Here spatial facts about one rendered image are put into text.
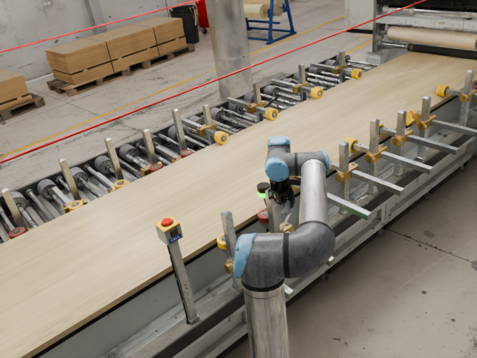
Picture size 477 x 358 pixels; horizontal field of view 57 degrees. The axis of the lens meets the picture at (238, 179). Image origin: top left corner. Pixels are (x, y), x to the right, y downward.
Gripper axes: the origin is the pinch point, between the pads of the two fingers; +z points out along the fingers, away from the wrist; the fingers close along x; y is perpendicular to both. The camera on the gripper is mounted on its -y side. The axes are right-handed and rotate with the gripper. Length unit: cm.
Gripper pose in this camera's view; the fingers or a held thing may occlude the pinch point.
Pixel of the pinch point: (287, 212)
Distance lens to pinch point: 193.9
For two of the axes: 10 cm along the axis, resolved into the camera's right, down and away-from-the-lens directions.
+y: -7.6, 4.0, -5.1
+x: 6.4, 3.3, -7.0
